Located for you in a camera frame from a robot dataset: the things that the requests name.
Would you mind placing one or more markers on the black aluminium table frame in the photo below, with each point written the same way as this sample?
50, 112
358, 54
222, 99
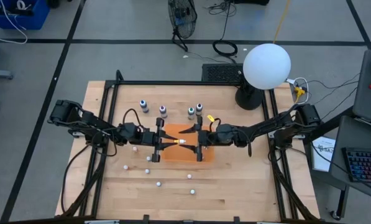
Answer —
172, 82

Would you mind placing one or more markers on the black perforated box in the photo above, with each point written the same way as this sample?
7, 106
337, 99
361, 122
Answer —
219, 73

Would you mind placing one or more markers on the blue-capped food coloring bottle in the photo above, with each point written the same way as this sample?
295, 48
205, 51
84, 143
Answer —
144, 107

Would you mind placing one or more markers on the green-capped food coloring bottle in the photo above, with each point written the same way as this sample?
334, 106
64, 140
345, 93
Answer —
191, 112

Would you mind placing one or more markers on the purple-capped food coloring bottle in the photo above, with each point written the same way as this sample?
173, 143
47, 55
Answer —
163, 112

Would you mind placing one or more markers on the backlit black keyboard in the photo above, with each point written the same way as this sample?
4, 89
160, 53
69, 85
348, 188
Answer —
363, 165

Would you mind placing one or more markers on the black lamp stand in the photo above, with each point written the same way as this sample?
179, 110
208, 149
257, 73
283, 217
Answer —
247, 99

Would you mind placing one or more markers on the yellow plug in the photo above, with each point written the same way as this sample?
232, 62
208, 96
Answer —
299, 91

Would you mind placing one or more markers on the black floor fan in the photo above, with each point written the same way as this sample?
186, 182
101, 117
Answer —
182, 18

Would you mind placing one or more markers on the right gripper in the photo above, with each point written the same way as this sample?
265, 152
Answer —
208, 138

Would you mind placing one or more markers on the dark grey desk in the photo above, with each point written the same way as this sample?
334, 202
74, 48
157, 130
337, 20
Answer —
343, 137
367, 102

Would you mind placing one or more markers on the white paper sheet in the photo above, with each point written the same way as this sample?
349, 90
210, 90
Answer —
323, 155

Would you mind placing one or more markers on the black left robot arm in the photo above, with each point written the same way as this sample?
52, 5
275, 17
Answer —
92, 123

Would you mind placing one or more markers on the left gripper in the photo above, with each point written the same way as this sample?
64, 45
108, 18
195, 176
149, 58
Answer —
149, 137

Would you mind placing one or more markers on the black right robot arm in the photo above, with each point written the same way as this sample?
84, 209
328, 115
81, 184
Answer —
259, 127

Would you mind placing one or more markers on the blue plastic bin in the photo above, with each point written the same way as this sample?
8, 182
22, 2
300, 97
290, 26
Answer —
36, 18

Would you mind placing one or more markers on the white globe lamp shade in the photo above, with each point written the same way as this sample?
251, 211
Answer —
266, 65

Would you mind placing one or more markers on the black-capped food coloring bottle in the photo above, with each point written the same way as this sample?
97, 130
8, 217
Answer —
199, 108

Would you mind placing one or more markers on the black caster wheel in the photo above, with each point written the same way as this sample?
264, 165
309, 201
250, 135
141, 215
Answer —
336, 215

